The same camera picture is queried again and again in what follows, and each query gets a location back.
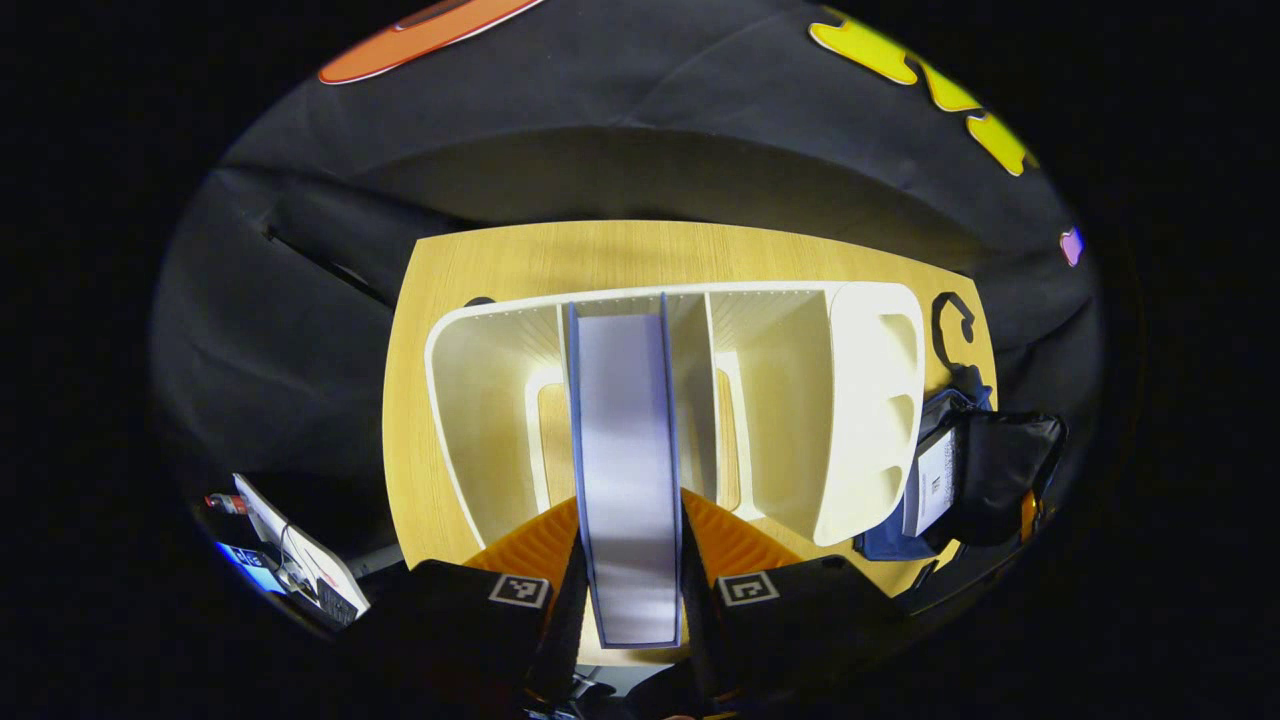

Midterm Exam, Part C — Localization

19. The blue schoolbag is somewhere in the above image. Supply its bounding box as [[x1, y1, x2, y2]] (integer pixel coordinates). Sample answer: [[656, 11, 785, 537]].
[[853, 290, 1069, 563]]

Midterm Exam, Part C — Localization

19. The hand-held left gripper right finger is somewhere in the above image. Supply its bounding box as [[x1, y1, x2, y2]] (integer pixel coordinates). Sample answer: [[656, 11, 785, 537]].
[[681, 488, 907, 715]]

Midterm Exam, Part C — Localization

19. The black backdrop cloth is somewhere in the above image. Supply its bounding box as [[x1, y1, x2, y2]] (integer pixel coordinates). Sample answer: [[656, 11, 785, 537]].
[[150, 0, 1106, 561]]

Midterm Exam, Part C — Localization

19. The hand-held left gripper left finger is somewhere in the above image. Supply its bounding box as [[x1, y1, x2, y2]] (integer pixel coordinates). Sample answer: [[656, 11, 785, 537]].
[[370, 496, 591, 716]]

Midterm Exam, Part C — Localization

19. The white bookshelf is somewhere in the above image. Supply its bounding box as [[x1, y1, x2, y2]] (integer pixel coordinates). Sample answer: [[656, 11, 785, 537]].
[[425, 280, 927, 549]]

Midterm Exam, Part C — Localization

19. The white panel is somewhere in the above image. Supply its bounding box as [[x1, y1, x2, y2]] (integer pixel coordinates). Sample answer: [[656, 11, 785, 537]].
[[233, 473, 371, 627]]

